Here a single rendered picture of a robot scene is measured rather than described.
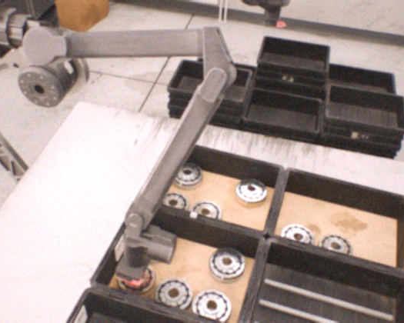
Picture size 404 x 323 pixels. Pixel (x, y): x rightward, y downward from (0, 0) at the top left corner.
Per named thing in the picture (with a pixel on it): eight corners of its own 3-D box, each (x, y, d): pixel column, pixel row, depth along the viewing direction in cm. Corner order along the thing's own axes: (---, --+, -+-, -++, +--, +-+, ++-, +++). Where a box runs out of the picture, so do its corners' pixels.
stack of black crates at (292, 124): (235, 166, 265) (242, 119, 241) (245, 133, 286) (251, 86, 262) (306, 180, 259) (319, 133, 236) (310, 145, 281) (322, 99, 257)
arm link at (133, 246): (128, 221, 114) (118, 241, 110) (155, 229, 113) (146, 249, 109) (128, 236, 119) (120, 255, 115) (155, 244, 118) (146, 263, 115)
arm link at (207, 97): (218, 58, 104) (208, 61, 93) (239, 71, 104) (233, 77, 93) (132, 209, 118) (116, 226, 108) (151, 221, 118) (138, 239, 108)
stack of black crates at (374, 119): (306, 181, 259) (325, 116, 228) (310, 145, 280) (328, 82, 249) (380, 195, 254) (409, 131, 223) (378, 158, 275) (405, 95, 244)
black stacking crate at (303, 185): (262, 260, 140) (267, 237, 133) (280, 191, 161) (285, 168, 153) (398, 298, 133) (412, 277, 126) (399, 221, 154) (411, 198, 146)
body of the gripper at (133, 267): (155, 249, 124) (155, 234, 119) (138, 282, 118) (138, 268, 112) (132, 241, 125) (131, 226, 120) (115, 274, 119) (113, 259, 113)
